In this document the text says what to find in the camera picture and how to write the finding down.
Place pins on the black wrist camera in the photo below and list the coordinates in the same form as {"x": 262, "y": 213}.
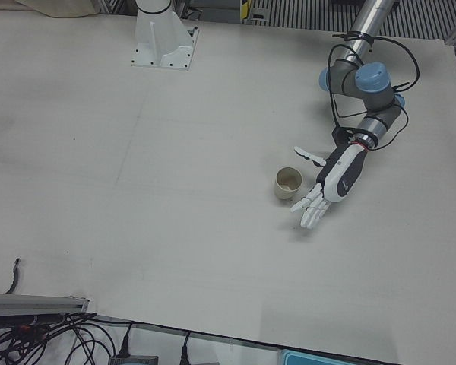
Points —
{"x": 340, "y": 136}

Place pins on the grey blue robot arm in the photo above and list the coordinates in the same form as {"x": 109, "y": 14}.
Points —
{"x": 370, "y": 78}

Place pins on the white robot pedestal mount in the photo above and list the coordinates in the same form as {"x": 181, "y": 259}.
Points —
{"x": 156, "y": 42}

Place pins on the blue grey teach pendant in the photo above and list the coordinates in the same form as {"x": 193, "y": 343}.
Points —
{"x": 308, "y": 358}

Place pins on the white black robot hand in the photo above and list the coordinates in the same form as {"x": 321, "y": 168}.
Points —
{"x": 344, "y": 175}

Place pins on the beige cloth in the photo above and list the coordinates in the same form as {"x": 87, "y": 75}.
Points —
{"x": 61, "y": 7}

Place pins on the aluminium profile bar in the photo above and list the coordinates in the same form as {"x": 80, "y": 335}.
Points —
{"x": 34, "y": 304}

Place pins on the smooth beige paper cup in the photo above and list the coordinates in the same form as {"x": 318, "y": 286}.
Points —
{"x": 285, "y": 194}

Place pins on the yellow black striped post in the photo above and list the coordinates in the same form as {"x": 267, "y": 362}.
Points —
{"x": 245, "y": 7}

